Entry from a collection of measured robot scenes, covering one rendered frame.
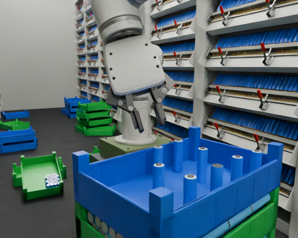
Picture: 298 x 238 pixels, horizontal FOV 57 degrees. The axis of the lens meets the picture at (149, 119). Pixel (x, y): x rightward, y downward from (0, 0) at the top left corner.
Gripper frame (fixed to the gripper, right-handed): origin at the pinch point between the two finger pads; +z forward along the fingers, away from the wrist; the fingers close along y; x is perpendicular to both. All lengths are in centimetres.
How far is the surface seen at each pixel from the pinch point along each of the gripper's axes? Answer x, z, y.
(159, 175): 8.6, 9.6, 2.2
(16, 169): -136, -9, 74
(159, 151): 0.0, 6.4, -0.1
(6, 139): -182, -39, 92
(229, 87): -81, -14, -54
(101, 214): 9.7, 12.2, 11.5
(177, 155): -4.4, 8.1, -3.9
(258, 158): 3.8, 12.6, -15.6
